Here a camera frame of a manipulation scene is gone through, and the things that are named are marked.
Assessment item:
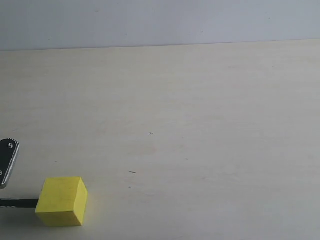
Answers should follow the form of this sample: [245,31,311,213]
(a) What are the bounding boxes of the black and white whiteboard marker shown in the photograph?
[0,198,39,209]

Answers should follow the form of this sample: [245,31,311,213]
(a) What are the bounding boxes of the yellow foam cube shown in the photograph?
[35,176,88,227]

